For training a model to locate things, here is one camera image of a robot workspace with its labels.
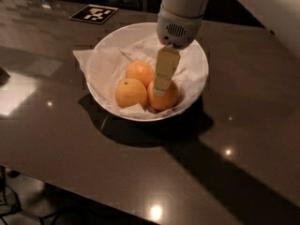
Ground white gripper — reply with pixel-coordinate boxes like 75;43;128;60
153;7;202;96

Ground orange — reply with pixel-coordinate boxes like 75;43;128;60
115;78;147;108
126;61;154;87
147;81;179;111

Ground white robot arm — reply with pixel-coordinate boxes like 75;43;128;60
153;0;209;96

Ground white bowl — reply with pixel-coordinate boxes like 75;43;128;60
84;22;210;123

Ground white paper napkin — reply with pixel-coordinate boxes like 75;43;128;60
72;24;201;120

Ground black white fiducial marker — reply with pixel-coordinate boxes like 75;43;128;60
69;5;118;24

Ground black floor cables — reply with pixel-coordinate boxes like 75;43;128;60
0;166;23;225

